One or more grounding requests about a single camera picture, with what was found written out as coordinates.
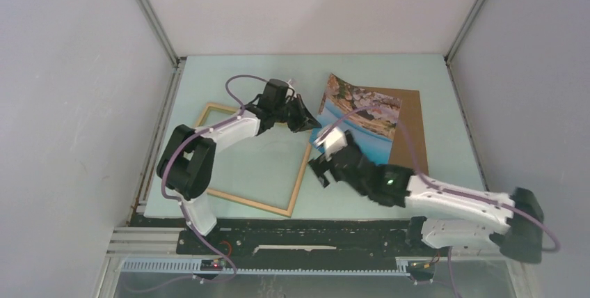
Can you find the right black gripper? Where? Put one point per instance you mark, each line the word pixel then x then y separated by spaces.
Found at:
pixel 321 165

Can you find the aluminium base extrusion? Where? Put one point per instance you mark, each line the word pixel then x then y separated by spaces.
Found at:
pixel 138 238

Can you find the grey cable duct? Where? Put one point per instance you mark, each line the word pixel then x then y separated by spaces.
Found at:
pixel 195 266

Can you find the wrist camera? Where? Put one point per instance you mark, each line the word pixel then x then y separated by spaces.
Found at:
pixel 330 140
pixel 291 83

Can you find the wooden picture frame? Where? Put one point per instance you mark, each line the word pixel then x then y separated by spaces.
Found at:
pixel 264 172

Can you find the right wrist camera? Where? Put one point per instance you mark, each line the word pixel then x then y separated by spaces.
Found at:
pixel 330 140

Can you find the brown cardboard backing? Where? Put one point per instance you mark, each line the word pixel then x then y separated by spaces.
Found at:
pixel 411 118

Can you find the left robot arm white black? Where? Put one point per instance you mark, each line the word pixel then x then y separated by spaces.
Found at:
pixel 186 165

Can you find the left aluminium corner post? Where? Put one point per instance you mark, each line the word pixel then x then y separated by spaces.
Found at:
pixel 157 28

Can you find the right aluminium corner post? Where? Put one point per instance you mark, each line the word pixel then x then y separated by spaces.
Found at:
pixel 470 19

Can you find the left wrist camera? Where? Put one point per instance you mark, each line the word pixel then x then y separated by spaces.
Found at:
pixel 291 83

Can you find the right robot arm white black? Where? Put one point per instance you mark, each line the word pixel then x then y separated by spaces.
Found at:
pixel 446 215

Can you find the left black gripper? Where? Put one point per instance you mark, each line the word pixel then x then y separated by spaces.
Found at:
pixel 305 120

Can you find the landscape photo print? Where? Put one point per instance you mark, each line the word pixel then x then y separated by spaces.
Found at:
pixel 373 129

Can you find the aluminium corner post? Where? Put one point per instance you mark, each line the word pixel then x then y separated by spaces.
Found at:
pixel 470 19
pixel 157 28

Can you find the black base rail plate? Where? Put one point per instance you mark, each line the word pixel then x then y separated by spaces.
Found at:
pixel 338 260

